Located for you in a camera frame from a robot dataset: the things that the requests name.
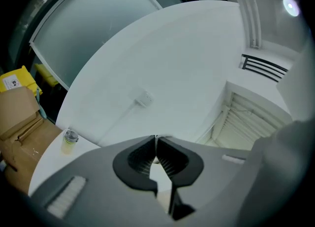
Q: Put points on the large cardboard box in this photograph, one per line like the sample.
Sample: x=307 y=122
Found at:
x=24 y=152

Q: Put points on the frosted glass panel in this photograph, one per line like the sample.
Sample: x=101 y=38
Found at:
x=86 y=24

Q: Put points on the ceiling light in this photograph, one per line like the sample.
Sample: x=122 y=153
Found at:
x=291 y=5

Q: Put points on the black slatted rail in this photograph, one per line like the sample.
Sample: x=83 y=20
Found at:
x=264 y=67

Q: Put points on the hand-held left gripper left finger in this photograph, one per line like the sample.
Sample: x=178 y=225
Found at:
x=135 y=164

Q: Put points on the folded cardboard box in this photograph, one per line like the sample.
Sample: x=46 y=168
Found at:
x=17 y=107

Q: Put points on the yellow-green bin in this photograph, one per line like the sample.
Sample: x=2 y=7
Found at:
x=46 y=75

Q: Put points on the white wall socket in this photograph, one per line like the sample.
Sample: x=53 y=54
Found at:
x=142 y=98

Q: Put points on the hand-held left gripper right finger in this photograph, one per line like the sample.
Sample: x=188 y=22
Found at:
x=182 y=167

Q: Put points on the yellow plastic bin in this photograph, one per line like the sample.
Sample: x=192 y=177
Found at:
x=14 y=80

